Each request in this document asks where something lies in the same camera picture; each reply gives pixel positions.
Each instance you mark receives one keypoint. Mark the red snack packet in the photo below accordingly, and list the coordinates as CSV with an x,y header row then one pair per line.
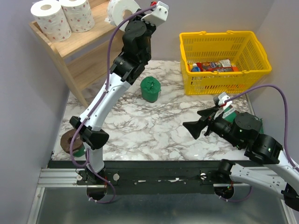
x,y
219,66

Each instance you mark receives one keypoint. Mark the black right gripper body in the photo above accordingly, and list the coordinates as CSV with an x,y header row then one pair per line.
x,y
220,126

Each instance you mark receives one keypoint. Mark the white floral toilet paper roll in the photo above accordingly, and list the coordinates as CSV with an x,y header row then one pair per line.
x,y
51,19
78,14
117,8

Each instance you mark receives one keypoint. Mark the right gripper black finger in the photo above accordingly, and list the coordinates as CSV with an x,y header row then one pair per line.
x,y
207,113
195,127

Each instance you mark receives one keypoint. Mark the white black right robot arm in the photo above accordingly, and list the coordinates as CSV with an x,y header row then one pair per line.
x,y
244,133

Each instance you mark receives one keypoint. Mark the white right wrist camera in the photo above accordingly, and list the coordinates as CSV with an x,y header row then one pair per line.
x,y
222,100

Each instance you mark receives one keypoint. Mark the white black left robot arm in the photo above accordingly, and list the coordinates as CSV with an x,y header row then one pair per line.
x,y
121,74

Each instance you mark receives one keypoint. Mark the aluminium rail extrusion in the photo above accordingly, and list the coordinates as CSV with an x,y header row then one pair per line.
x,y
57,178

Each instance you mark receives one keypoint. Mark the orange snack packet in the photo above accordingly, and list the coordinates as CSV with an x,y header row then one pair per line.
x,y
235,69

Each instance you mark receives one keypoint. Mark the green brown paper roll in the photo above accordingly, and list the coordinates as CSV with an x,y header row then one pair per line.
x,y
230,114
78,145

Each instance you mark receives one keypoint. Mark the green wrapped toilet paper roll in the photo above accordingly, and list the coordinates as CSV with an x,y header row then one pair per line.
x,y
150,89

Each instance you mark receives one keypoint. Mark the yellow plastic shopping basket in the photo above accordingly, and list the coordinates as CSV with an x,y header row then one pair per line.
x,y
243,50

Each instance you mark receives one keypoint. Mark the light wooden two-tier shelf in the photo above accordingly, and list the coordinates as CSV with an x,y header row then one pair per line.
x,y
82,58

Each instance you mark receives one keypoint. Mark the green chips bag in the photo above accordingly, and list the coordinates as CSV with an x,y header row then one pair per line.
x,y
261,131

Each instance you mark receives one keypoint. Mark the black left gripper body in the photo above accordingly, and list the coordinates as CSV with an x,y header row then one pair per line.
x,y
149,27

